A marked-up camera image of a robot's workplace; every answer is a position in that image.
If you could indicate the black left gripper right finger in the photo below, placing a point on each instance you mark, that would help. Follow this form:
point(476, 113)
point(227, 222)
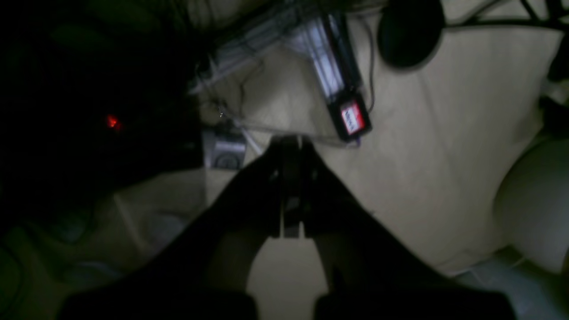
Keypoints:
point(371, 274)

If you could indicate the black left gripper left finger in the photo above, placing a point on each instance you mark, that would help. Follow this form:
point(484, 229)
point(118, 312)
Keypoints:
point(203, 273)

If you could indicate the grey foot pedal right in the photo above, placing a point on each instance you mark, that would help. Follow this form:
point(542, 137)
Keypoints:
point(223, 149)

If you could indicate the black box with name sticker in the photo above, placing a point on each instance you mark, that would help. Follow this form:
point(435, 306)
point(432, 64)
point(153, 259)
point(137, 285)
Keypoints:
point(350, 117)

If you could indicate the black power strip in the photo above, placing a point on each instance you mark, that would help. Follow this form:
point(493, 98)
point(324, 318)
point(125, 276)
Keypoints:
point(136, 131)

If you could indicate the aluminium table leg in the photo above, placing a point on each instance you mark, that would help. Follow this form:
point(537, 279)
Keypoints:
point(325, 43)

